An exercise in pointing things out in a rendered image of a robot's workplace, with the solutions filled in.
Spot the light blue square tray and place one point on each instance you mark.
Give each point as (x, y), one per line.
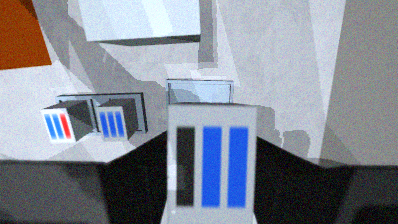
(179, 90)

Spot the white flat panel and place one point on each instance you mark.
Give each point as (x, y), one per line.
(361, 126)

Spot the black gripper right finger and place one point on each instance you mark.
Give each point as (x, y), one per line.
(291, 190)

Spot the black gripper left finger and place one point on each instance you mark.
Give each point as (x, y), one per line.
(131, 189)

